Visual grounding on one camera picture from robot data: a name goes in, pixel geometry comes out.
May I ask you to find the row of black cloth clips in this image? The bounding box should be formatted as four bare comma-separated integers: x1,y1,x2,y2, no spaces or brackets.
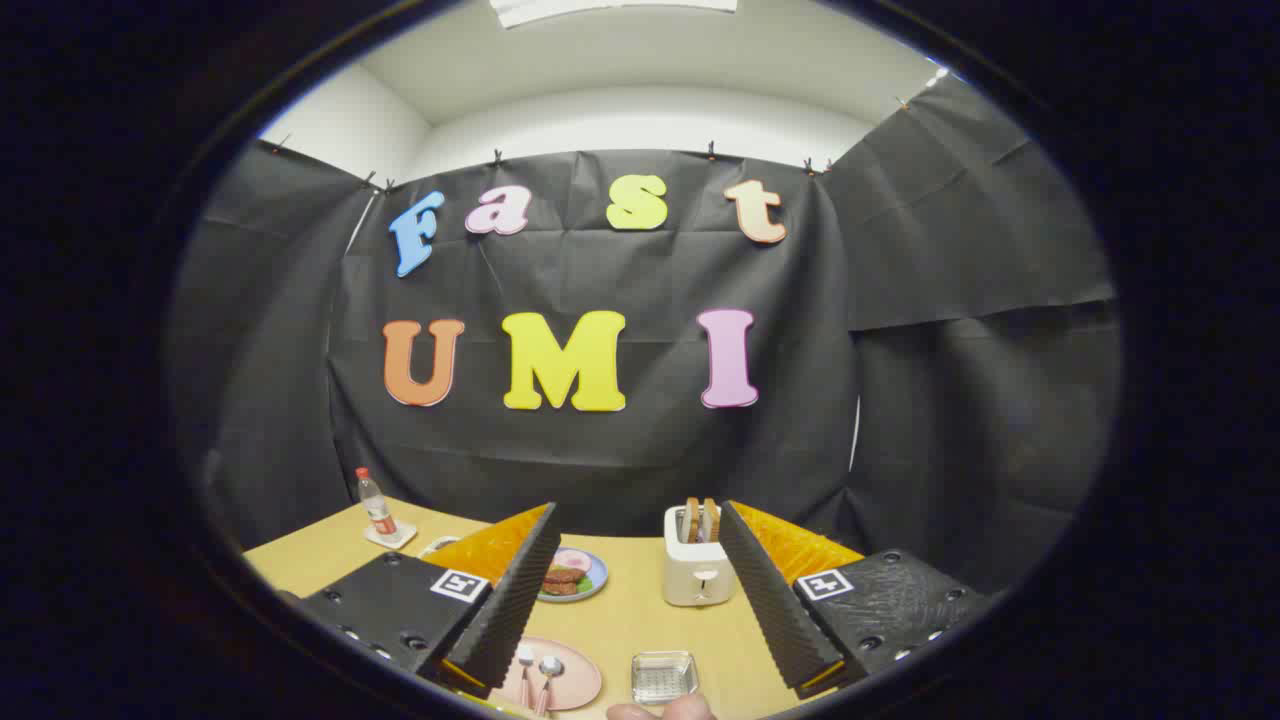
270,95,913,193

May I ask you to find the black backdrop cloth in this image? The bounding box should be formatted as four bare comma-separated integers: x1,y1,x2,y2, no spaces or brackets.
165,75,1121,601

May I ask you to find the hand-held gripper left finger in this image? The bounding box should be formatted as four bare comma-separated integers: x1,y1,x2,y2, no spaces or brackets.
296,502,563,701

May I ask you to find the blue plate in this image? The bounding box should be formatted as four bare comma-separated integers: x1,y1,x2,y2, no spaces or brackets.
537,547,609,603

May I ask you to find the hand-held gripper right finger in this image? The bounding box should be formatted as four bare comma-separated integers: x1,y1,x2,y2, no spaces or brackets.
718,500,989,701

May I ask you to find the ceiling light panel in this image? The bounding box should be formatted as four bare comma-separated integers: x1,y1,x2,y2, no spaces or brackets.
490,0,738,28

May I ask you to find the clear bottle with red cap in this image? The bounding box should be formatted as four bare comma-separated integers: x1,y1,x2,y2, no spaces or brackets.
355,467,399,538

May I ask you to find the white toaster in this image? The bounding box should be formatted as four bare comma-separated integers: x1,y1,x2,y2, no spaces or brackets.
663,503,738,607

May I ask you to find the pink plate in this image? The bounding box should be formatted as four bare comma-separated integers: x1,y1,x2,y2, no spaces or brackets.
490,637,603,713

